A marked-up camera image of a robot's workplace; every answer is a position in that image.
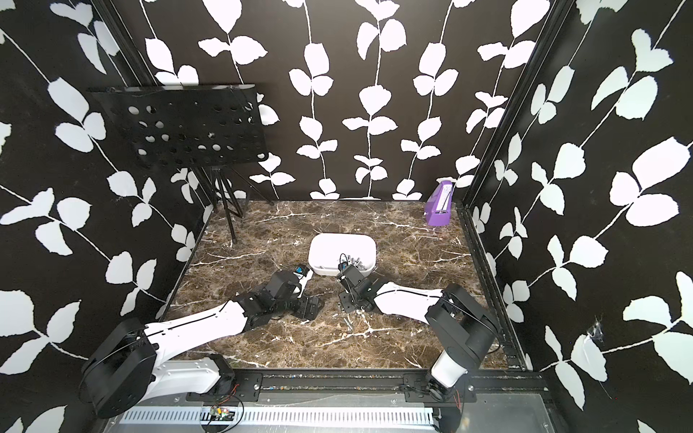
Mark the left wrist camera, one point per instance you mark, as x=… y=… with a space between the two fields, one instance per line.
x=304 y=274

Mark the white plastic storage box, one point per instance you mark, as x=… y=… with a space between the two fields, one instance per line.
x=328 y=252

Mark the white perforated cable duct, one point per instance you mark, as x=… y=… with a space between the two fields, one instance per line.
x=339 y=417

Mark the black perforated music stand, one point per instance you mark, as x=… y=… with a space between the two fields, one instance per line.
x=209 y=130

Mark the black mounting rail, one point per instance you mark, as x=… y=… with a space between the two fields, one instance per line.
x=416 y=385

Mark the purple box with white card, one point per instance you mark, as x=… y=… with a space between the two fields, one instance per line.
x=437 y=210

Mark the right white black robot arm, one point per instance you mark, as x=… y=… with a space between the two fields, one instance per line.
x=465 y=329

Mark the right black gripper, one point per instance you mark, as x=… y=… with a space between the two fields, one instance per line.
x=344 y=301

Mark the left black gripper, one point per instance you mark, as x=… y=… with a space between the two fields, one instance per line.
x=304 y=312

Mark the large chrome socket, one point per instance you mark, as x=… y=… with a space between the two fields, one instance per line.
x=356 y=261

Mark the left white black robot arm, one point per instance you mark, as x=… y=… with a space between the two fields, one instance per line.
x=137 y=362

